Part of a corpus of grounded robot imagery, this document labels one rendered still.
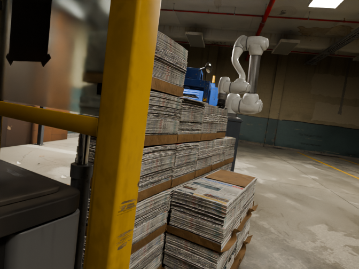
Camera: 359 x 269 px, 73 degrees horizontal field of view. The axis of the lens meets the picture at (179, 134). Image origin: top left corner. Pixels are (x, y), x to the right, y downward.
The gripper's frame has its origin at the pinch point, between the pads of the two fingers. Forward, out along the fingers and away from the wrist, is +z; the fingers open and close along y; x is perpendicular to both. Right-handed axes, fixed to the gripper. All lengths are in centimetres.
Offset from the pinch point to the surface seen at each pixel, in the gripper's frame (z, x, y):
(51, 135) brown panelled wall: 83, 124, -418
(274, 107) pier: -85, 918, -64
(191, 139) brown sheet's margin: 11, -98, 19
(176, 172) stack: 28, -110, 18
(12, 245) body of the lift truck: 24, -197, 33
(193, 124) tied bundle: 3, -96, 18
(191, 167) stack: 28, -91, 18
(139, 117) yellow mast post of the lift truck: 0, -172, 37
